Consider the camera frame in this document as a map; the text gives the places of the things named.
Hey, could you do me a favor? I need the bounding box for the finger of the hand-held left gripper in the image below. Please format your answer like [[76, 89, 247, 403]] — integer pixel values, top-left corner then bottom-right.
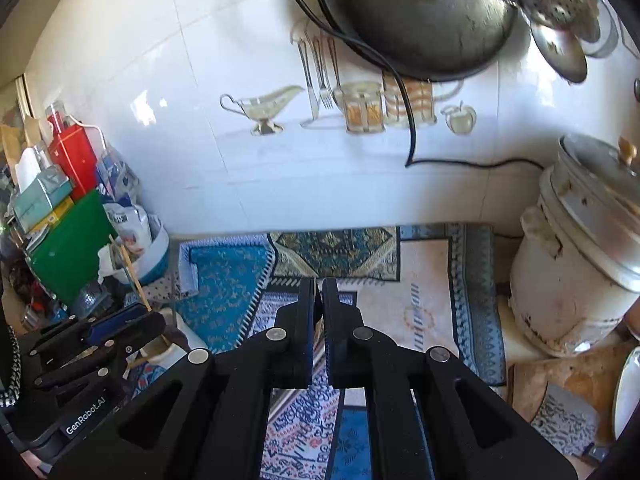
[[27, 304, 167, 361], [32, 344, 148, 405]]

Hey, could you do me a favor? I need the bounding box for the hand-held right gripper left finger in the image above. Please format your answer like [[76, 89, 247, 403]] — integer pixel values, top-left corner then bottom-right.
[[50, 277, 318, 480]]

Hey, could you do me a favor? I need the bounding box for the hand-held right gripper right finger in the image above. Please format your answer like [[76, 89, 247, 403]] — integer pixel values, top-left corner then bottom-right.
[[321, 276, 578, 480]]

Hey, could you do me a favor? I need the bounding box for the wooden chopstick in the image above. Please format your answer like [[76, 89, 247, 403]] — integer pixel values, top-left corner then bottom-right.
[[107, 234, 152, 313]]

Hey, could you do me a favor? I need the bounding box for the white ceramic cup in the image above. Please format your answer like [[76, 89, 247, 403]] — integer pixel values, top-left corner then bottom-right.
[[131, 308, 217, 367]]

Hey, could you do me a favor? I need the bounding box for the clear glass bowl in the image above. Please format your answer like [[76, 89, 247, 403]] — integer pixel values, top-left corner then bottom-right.
[[75, 280, 116, 316]]

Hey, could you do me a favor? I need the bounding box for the crumpled white tissue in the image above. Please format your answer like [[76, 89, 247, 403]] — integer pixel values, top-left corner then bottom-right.
[[95, 245, 126, 281]]

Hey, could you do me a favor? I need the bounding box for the white teal basin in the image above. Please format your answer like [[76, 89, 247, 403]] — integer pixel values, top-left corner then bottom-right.
[[117, 215, 171, 286]]

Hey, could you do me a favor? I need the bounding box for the green box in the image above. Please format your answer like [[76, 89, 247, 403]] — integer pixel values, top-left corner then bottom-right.
[[25, 190, 118, 306]]

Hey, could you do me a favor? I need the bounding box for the printed plastic bag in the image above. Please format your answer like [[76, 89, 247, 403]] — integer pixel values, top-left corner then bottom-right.
[[95, 145, 153, 261]]

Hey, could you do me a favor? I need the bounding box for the patchwork patterned mat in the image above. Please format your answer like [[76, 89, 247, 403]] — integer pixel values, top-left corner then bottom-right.
[[127, 224, 508, 480]]

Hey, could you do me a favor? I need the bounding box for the teal tissue box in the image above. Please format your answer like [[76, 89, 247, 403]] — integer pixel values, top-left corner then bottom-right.
[[11, 147, 73, 233]]

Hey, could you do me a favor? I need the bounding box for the red tin box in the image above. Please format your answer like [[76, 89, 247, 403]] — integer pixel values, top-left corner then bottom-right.
[[47, 115, 98, 203]]

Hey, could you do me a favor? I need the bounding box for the white rice cooker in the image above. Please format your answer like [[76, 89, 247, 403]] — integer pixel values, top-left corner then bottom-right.
[[507, 132, 640, 358]]

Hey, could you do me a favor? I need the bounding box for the patterned plate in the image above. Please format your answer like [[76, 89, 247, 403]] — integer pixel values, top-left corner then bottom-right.
[[612, 345, 640, 441]]

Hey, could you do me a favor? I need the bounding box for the black wok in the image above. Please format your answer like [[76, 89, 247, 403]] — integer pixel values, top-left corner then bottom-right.
[[314, 0, 518, 81]]

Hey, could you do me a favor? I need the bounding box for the steel ladle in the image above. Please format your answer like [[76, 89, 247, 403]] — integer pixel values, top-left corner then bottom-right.
[[530, 22, 588, 83]]

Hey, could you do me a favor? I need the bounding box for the mesh strainer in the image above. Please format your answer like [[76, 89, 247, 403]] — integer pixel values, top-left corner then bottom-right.
[[582, 0, 621, 58]]

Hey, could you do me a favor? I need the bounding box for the black power cable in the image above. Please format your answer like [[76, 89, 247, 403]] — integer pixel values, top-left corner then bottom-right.
[[274, 0, 551, 171]]

